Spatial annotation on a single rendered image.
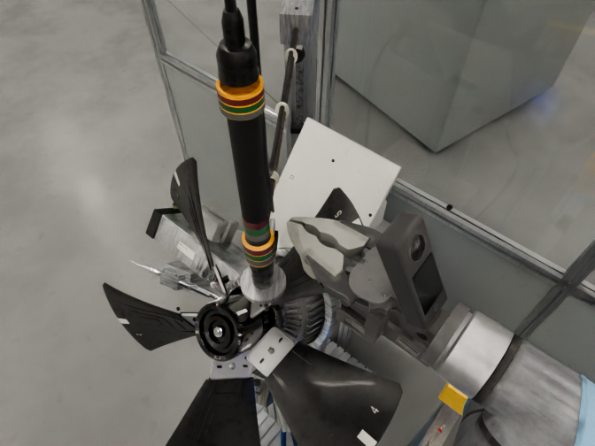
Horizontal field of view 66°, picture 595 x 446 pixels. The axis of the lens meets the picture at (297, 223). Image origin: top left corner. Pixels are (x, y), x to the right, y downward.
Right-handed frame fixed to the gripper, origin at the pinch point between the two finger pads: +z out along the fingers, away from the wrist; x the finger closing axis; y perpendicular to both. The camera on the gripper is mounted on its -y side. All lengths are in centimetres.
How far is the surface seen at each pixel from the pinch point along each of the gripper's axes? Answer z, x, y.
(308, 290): 3.9, 7.7, 30.8
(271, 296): 3.8, -1.6, 19.7
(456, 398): -27, 21, 61
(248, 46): 5.4, 0.1, -19.6
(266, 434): 18, 2, 160
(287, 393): -1.4, -4.7, 47.3
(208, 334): 17.7, -6.6, 45.1
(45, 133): 261, 47, 166
